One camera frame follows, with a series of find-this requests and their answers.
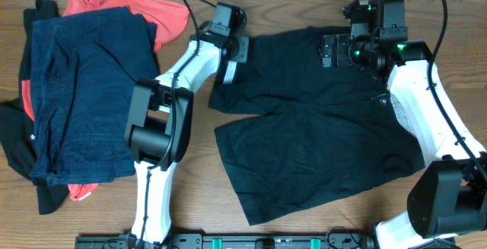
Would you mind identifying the black shorts with white lining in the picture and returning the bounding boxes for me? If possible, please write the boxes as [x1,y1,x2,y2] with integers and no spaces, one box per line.
[208,27,425,225]

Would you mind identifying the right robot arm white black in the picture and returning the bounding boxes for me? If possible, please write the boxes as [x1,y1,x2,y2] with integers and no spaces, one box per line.
[320,34,486,248]

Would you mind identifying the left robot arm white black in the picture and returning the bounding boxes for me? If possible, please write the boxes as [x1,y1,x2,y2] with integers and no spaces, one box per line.
[124,32,249,248]

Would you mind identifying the red-orange garment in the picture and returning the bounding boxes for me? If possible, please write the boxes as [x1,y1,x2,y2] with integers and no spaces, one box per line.
[19,0,189,201]

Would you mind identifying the navy blue folded shorts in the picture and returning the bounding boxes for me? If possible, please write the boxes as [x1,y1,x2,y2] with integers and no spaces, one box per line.
[30,8,158,185]

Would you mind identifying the black garment under pile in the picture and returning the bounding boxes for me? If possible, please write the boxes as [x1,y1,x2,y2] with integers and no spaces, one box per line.
[1,0,68,215]

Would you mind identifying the black mounting rail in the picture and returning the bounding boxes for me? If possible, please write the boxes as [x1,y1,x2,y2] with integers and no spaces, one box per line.
[75,232,376,249]

